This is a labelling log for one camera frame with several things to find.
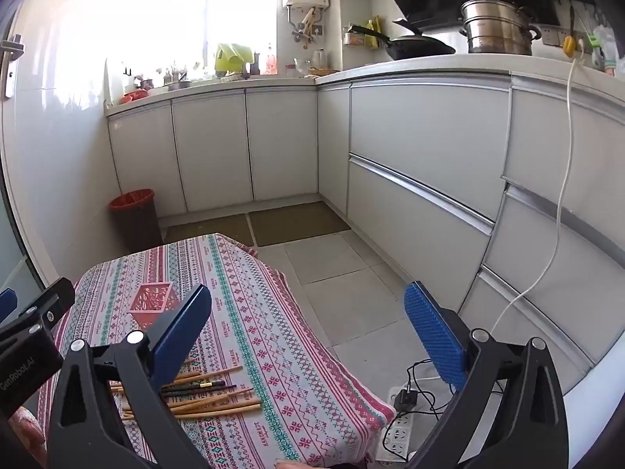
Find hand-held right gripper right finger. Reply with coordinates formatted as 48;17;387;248
403;281;570;469

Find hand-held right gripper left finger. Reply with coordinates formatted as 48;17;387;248
47;283;213;469

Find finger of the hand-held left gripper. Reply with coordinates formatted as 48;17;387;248
0;287;19;323
0;277;76;340

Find pink plastic chopstick holder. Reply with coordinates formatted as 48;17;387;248
128;282;175;329

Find bunch of wooden chopsticks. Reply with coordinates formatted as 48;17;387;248
110;364;263;421

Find frosted glass door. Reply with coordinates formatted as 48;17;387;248
0;176;45;299

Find patterned striped tablecloth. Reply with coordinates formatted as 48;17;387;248
38;233;396;469

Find brown floor mat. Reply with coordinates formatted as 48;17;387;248
248;200;352;247
163;214;255;246

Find white power strip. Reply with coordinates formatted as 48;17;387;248
378;385;455;465

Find red trash bin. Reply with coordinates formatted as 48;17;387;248
108;188;163;252

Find white cabinet with doors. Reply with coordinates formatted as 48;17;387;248
106;78;320;218

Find white cabinet with drawers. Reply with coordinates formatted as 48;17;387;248
315;54;625;396

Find lime green plastic container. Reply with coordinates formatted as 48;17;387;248
215;43;253;73

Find black wok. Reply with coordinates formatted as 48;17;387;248
350;18;456;61

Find stainless steel steamer pot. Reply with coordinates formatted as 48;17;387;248
460;0;543;55

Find window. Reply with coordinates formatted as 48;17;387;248
146;0;279;59

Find wooden spatula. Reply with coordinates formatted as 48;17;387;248
300;10;318;50

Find white cable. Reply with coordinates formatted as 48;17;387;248
489;41;587;335

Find metal door handle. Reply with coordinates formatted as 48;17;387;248
1;34;25;101

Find metal wall rack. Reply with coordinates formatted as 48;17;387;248
343;24;382;50

